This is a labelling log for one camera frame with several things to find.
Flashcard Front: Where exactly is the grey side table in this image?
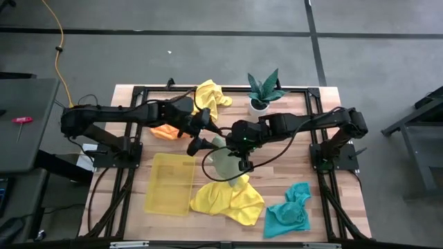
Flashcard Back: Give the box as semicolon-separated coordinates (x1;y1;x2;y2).
0;71;60;174

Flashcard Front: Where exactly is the green microfiber towel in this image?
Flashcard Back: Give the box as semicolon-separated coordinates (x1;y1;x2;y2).
209;135;243;187

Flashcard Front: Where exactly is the yellow translucent plastic bin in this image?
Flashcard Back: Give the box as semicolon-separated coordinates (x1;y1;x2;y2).
144;153;197;217

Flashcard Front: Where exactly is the white power box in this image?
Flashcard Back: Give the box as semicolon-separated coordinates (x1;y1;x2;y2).
76;143;98;173

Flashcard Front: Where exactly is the orange microfiber towel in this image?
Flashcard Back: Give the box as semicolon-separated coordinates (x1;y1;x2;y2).
149;123;191;141

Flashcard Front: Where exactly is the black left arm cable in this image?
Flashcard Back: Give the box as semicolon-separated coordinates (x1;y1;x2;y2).
136;88;204;113

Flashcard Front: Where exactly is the thin black floor cable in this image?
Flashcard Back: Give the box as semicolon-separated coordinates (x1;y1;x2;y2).
53;93;100;108

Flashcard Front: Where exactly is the yellow extension cable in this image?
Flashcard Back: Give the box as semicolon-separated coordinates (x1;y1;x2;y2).
40;0;75;108

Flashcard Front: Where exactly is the potted plant in white pot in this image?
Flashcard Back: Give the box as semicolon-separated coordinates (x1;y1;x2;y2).
246;68;289;118

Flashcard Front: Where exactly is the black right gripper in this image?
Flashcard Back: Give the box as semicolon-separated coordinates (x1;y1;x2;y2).
226;119;266;173

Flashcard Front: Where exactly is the teal microfiber towel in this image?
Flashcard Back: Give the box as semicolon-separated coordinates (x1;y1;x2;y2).
262;182;312;239

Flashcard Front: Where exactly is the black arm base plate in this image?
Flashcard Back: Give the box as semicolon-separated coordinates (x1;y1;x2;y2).
309;143;360;171
92;142;143;169

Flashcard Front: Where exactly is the silver metal bracket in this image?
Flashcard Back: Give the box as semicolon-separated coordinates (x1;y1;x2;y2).
302;242;343;249
109;241;150;249

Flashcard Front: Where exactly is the dark metal cart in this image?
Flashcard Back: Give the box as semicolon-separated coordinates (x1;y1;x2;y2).
380;85;443;201

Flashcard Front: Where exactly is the red-handled hex key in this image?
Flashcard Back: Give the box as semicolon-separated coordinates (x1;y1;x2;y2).
12;116;35;142

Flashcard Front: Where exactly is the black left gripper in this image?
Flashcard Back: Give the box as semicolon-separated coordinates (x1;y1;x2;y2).
174;107;224;157

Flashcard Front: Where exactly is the yellow microfiber towel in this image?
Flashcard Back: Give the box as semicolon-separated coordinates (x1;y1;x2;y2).
192;79;233;122
189;174;266;226

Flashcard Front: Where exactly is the black aluminium table frame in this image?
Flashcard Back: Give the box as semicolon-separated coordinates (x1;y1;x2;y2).
78;78;373;241

